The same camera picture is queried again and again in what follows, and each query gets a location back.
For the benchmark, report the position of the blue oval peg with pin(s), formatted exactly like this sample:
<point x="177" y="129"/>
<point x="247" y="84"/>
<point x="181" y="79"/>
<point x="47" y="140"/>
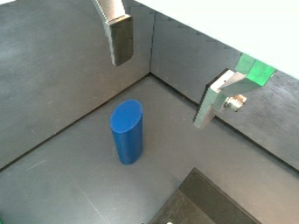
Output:
<point x="126" y="124"/>

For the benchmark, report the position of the gripper silver right finger with green pad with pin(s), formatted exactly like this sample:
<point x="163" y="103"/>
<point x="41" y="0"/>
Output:
<point x="223" y="92"/>

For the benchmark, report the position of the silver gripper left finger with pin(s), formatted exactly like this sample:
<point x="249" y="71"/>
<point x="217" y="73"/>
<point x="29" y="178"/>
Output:
<point x="119" y="29"/>

